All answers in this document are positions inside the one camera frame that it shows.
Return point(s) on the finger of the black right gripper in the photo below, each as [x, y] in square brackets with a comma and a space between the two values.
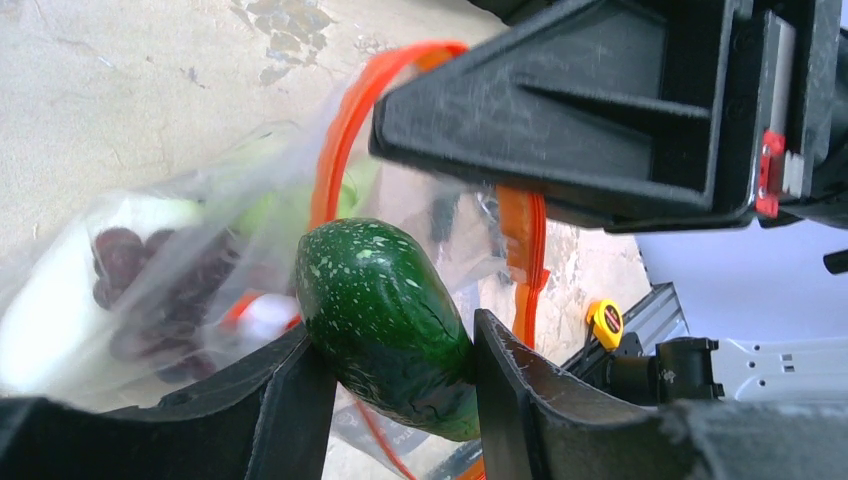
[610, 109]

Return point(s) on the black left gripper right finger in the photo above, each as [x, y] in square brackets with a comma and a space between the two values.
[540, 422]

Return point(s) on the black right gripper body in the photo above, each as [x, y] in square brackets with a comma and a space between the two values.
[817, 121]

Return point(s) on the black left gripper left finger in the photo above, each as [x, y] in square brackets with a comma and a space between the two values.
[267, 416]

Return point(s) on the green cucumber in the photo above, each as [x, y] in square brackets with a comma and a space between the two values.
[377, 310]

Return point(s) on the red grape bunch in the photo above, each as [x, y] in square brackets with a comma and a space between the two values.
[190, 301]

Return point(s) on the clear zip bag orange zipper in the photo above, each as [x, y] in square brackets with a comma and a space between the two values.
[485, 240]

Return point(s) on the green cabbage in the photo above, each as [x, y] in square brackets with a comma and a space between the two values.
[288, 206]

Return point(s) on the yellow tape measure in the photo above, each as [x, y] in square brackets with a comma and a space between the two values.
[605, 322]

